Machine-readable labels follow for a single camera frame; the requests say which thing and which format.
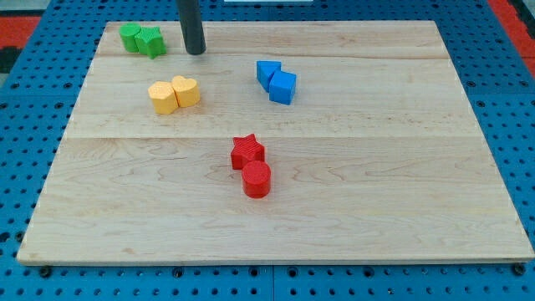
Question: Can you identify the wooden board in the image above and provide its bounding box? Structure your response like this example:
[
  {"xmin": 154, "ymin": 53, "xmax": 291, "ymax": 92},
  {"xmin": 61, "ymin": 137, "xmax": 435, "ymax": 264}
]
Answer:
[{"xmin": 18, "ymin": 21, "xmax": 534, "ymax": 267}]

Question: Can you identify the red star block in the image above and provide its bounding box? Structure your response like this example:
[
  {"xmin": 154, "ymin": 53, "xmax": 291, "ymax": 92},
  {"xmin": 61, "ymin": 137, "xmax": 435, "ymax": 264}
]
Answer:
[{"xmin": 231, "ymin": 134, "xmax": 265, "ymax": 170}]

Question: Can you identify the red cylinder block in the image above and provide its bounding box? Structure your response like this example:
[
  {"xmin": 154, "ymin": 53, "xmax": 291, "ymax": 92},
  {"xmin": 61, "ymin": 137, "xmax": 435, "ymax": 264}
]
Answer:
[{"xmin": 242, "ymin": 161, "xmax": 271, "ymax": 198}]

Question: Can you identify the blue cube block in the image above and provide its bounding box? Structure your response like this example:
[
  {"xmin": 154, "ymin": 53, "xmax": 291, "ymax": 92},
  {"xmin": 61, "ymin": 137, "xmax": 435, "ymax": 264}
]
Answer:
[{"xmin": 268, "ymin": 70, "xmax": 297, "ymax": 105}]

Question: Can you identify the blue angular block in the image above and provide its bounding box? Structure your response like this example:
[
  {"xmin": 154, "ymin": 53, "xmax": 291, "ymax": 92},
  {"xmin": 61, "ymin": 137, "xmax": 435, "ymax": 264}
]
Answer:
[{"xmin": 256, "ymin": 60, "xmax": 282, "ymax": 92}]

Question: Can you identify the yellow heart block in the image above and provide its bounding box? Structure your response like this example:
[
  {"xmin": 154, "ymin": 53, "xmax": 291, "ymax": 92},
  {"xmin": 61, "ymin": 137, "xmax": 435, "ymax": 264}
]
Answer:
[{"xmin": 171, "ymin": 75, "xmax": 201, "ymax": 108}]

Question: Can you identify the yellow pentagon block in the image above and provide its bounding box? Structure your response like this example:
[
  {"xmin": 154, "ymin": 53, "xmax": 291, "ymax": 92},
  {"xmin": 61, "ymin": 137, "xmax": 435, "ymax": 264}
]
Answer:
[{"xmin": 148, "ymin": 81, "xmax": 179, "ymax": 115}]

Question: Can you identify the green star block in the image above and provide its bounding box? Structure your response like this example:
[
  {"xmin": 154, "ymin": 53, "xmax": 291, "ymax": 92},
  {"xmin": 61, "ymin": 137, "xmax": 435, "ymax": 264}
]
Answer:
[{"xmin": 135, "ymin": 27, "xmax": 166, "ymax": 59}]

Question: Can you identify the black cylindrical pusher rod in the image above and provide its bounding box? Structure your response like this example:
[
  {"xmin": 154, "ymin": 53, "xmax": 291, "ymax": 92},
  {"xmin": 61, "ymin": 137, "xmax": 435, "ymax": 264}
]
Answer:
[{"xmin": 176, "ymin": 0, "xmax": 206, "ymax": 55}]

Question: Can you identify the green cylinder block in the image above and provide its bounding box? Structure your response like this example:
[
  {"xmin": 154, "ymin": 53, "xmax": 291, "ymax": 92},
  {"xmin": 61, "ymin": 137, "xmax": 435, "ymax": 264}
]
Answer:
[{"xmin": 119, "ymin": 23, "xmax": 141, "ymax": 53}]

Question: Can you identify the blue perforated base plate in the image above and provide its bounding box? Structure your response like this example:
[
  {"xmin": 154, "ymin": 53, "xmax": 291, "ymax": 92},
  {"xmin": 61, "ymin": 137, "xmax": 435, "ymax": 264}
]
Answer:
[{"xmin": 1, "ymin": 1, "xmax": 534, "ymax": 300}]

